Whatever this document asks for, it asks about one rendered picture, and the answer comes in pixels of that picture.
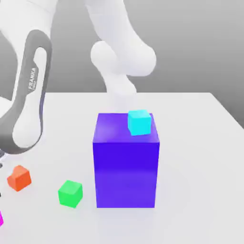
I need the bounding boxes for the small orange cube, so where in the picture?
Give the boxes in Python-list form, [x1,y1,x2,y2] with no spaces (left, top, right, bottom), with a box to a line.
[7,164,32,192]

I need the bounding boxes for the small green cube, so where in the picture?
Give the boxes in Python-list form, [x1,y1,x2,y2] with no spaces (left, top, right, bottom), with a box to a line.
[58,180,83,209]

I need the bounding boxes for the small cyan cube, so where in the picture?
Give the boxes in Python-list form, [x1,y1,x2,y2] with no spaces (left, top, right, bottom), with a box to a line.
[127,109,153,136]

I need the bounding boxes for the large purple box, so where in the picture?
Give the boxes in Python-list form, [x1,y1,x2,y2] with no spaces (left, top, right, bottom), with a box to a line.
[92,112,160,209]

